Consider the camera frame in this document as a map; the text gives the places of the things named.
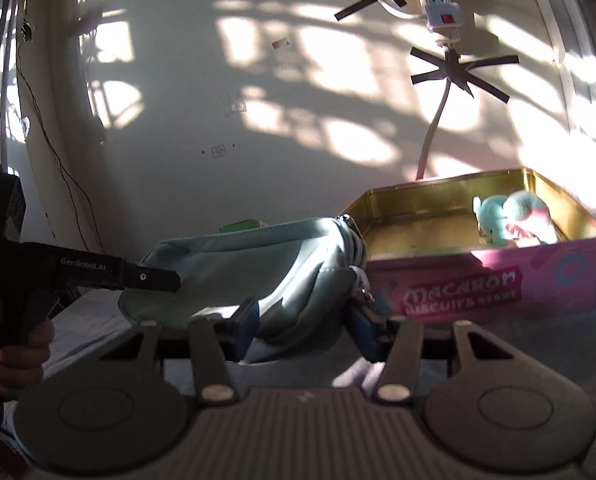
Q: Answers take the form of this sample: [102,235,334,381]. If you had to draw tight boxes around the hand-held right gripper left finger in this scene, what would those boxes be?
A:
[96,299,259,407]

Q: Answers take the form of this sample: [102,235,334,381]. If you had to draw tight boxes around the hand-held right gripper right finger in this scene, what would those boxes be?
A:
[350,307,518,403]

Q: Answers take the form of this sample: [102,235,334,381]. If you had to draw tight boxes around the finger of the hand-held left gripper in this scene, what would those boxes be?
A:
[122,259,182,294]

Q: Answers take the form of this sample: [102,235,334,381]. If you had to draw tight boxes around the light blue zipper pouch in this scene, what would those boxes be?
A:
[118,214,379,364]

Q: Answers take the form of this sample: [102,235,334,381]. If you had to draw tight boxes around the teal plush toy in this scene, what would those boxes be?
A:
[473,190,560,248]

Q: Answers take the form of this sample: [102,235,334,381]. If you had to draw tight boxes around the pink biscuit tin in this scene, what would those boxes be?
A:
[340,167,596,321]

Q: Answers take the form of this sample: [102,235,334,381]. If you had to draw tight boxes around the person's left hand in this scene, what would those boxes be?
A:
[0,290,56,400]

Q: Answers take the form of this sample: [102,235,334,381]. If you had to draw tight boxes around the green snack packet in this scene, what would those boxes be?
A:
[220,218,269,234]

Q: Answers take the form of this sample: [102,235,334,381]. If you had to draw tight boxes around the black tape cross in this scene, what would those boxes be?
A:
[409,46,520,104]

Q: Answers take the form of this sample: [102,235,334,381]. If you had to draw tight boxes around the white power strip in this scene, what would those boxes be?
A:
[414,0,465,45]

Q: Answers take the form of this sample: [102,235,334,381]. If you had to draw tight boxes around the thin black wire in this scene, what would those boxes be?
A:
[15,5,109,258]

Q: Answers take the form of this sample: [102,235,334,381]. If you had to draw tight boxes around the white power cable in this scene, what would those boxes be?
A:
[415,42,453,181]

